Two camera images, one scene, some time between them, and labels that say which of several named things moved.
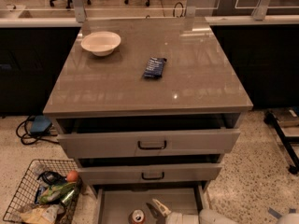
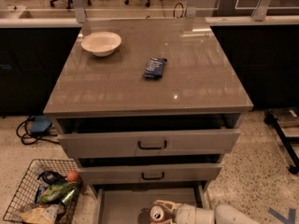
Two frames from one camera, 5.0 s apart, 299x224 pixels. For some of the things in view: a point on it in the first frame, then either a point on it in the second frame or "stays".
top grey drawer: [150, 144] stays
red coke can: [137, 217] to [157, 213]
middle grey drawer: [112, 174] stays
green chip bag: [56, 192] stays
